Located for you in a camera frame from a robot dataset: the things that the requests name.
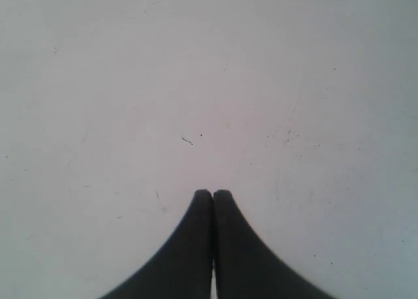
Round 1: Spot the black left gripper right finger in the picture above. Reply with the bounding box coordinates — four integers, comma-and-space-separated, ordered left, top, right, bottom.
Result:
213, 190, 332, 298

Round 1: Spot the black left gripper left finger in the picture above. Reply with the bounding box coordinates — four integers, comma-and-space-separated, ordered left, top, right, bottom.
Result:
103, 189, 213, 298

